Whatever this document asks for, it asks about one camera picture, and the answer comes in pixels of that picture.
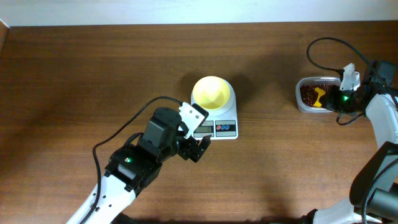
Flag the yellow measuring scoop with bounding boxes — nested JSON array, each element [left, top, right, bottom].
[[313, 87, 326, 108]]

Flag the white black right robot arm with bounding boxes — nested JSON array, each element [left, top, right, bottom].
[[300, 60, 397, 223]]

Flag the white digital kitchen scale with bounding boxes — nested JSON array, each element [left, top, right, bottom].
[[191, 80, 239, 140]]

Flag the yellow plastic bowl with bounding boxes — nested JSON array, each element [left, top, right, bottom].
[[192, 76, 231, 110]]

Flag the clear plastic bean container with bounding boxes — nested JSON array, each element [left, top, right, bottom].
[[295, 77, 341, 113]]

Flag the red adzuki beans in container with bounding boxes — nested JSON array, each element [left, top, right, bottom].
[[300, 84, 331, 107]]

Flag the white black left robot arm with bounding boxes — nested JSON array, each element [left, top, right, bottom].
[[69, 103, 211, 223]]

